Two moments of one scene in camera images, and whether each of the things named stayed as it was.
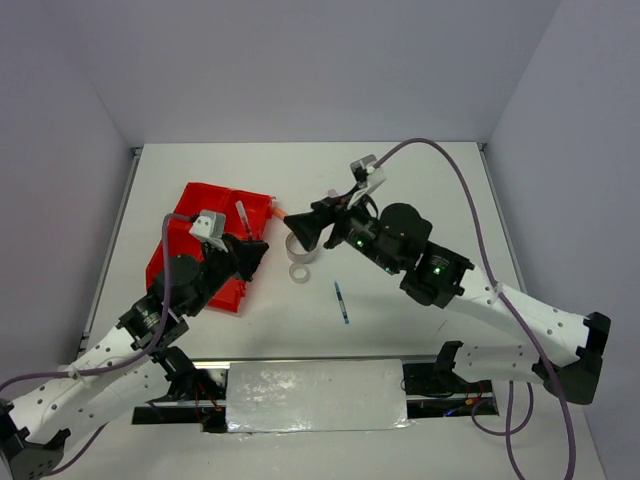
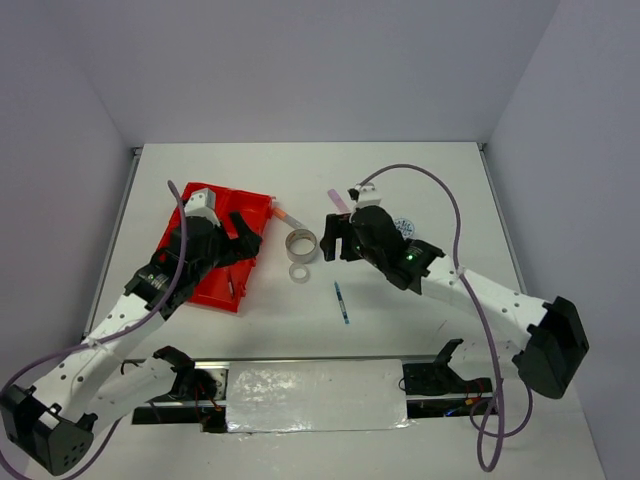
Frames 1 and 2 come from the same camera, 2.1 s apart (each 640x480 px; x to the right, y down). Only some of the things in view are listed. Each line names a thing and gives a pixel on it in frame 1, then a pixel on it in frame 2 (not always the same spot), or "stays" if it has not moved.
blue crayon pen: (342, 305) stays
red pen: (244, 217) -> (231, 286)
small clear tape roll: (299, 273) stays
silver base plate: (319, 395) stays
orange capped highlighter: (279, 212) stays
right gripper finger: (309, 226) -> (328, 242)
